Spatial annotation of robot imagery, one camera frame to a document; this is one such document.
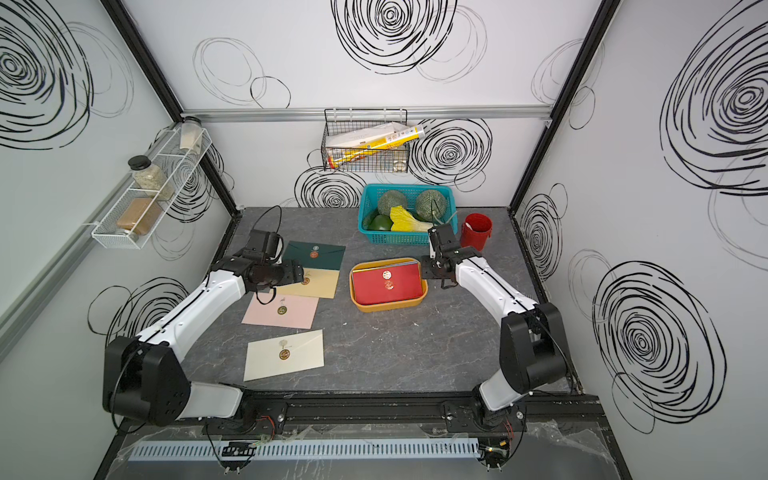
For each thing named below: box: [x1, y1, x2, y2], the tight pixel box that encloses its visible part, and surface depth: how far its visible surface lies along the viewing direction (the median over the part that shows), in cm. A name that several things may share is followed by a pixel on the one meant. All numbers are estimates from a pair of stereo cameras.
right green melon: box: [416, 190, 447, 223], surface depth 111 cm
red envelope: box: [352, 262, 422, 305], surface depth 96 cm
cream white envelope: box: [243, 329, 325, 382], surface depth 86 cm
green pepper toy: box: [362, 214, 394, 231], surface depth 107 cm
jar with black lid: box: [128, 155, 169, 200], surface depth 72 cm
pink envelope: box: [241, 293, 320, 330], surface depth 93 cm
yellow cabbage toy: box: [389, 205, 434, 232], surface depth 107 cm
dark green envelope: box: [282, 240, 346, 270], surface depth 109 cm
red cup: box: [460, 213, 492, 252], surface depth 105 cm
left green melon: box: [378, 190, 407, 216], surface depth 111 cm
